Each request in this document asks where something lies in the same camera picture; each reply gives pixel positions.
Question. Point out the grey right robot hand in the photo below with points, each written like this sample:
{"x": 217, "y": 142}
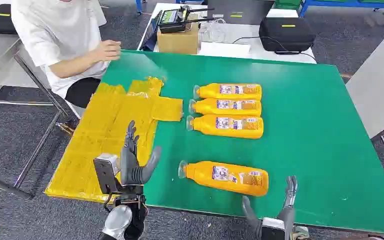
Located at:
{"x": 288, "y": 215}

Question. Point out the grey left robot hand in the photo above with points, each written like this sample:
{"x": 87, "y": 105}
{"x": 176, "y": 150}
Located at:
{"x": 129, "y": 167}

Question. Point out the orange drink bottle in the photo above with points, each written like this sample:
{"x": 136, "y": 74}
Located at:
{"x": 212, "y": 91}
{"x": 208, "y": 107}
{"x": 208, "y": 127}
{"x": 202, "y": 175}

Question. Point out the yellow sheet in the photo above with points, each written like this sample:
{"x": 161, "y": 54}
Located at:
{"x": 106, "y": 126}

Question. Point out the green table mat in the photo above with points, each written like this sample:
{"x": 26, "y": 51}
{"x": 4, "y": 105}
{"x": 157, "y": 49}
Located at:
{"x": 311, "y": 132}

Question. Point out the person's hand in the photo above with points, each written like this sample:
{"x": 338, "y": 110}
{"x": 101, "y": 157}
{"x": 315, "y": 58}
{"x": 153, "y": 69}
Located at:
{"x": 107, "y": 50}

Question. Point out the dark laptop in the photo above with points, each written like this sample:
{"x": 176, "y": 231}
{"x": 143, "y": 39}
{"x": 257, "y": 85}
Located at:
{"x": 150, "y": 36}

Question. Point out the brown cardboard box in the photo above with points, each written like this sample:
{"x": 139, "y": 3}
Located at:
{"x": 178, "y": 42}

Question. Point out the white flat box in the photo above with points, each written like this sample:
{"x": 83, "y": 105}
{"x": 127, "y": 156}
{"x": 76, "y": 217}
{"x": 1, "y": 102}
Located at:
{"x": 225, "y": 49}

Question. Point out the person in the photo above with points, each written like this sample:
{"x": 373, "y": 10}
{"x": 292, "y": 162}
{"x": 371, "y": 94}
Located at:
{"x": 56, "y": 33}

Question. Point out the black remote controller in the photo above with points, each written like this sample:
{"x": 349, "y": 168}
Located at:
{"x": 173, "y": 18}

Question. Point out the grey table panel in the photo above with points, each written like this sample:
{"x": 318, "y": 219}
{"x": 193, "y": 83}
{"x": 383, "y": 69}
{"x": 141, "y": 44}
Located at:
{"x": 377, "y": 82}

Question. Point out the white table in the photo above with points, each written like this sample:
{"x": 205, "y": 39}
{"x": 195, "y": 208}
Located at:
{"x": 245, "y": 33}

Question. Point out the green crate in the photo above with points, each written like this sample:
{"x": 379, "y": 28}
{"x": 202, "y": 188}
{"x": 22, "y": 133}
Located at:
{"x": 286, "y": 4}

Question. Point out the blue metal rack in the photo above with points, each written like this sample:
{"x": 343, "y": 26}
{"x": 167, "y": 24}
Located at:
{"x": 351, "y": 4}

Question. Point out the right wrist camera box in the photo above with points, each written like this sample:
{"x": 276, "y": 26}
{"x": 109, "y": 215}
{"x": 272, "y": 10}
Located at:
{"x": 273, "y": 229}

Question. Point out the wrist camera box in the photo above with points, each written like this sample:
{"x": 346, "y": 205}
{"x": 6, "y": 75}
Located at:
{"x": 106, "y": 172}
{"x": 273, "y": 229}

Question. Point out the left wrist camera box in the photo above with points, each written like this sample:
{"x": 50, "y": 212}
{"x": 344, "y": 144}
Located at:
{"x": 106, "y": 172}

